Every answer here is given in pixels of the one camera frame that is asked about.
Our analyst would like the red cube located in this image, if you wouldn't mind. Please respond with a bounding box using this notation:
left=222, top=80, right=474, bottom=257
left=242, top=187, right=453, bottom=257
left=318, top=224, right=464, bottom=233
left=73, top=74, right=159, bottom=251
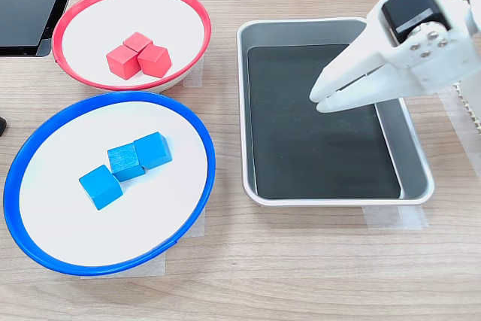
left=137, top=43, right=173, bottom=79
left=105, top=44, right=141, bottom=81
left=122, top=32, right=154, bottom=54

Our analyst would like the pale perforated plate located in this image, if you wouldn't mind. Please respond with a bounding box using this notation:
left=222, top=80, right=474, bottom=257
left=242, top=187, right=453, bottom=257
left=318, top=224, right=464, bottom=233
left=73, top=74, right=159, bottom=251
left=452, top=80, right=481, bottom=135

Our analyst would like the steel tray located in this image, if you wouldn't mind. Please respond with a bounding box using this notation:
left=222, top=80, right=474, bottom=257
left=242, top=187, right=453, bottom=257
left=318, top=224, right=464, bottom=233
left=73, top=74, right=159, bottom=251
left=236, top=17, right=436, bottom=208

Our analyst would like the black tray mat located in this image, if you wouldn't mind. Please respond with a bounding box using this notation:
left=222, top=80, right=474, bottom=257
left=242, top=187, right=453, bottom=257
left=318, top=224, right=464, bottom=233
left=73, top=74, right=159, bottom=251
left=247, top=43, right=402, bottom=200

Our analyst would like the red-rimmed white plate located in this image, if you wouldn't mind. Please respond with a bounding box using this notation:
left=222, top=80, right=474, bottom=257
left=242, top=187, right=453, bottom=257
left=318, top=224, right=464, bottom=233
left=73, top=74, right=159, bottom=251
left=51, top=0, right=212, bottom=93

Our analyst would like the blue cube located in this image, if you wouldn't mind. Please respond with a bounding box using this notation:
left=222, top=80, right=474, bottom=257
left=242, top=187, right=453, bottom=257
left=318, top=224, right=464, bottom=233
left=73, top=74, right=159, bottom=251
left=133, top=131, right=174, bottom=171
left=78, top=164, right=124, bottom=211
left=107, top=143, right=147, bottom=183

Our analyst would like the blue-rimmed white plate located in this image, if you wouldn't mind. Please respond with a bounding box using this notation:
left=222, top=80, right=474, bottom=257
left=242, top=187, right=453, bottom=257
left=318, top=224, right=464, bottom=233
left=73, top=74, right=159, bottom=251
left=2, top=90, right=217, bottom=277

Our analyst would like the black flat panel device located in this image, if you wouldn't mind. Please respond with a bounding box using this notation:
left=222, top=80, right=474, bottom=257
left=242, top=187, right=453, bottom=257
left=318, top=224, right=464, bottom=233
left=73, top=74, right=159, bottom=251
left=0, top=0, right=84, bottom=58

